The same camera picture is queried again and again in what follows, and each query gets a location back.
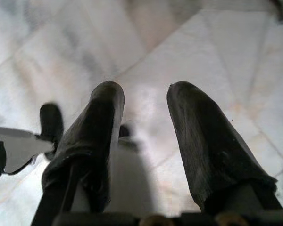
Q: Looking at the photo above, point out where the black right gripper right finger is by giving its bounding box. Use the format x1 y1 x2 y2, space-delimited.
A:
166 81 283 213

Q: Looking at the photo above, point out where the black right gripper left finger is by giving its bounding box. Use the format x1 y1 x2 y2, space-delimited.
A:
32 81 125 226

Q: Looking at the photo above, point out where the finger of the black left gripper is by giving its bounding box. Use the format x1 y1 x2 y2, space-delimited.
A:
39 102 65 161

